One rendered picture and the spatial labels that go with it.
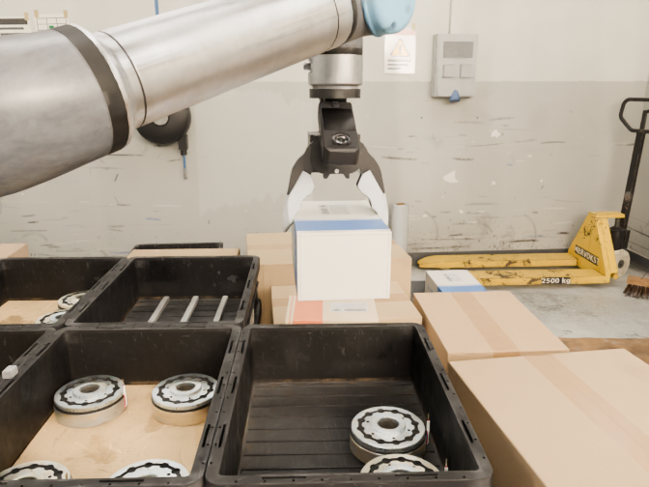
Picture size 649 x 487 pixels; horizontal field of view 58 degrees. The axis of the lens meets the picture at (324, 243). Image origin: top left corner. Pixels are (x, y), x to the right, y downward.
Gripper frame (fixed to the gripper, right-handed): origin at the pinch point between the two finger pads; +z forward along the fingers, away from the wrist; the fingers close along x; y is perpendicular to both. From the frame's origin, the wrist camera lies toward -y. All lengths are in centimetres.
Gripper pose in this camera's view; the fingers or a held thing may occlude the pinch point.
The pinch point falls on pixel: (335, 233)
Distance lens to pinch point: 83.1
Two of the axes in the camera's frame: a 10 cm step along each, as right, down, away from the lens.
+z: 0.0, 9.7, 2.6
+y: -0.9, -2.6, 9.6
